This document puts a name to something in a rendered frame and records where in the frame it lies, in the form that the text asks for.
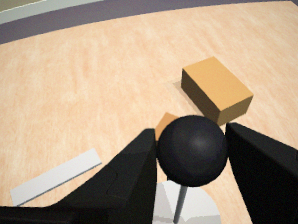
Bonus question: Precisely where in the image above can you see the tan cube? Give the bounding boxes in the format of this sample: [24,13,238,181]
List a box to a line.
[156,112,180,144]

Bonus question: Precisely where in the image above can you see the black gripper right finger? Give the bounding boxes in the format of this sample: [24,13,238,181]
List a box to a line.
[225,123,298,224]

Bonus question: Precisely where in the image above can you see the tan rectangular block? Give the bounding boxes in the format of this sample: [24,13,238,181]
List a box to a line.
[181,56,254,127]

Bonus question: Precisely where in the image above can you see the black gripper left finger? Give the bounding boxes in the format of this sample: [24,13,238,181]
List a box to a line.
[0,128,158,224]

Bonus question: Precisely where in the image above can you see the white flat bar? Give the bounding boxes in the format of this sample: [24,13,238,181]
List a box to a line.
[9,148,102,206]

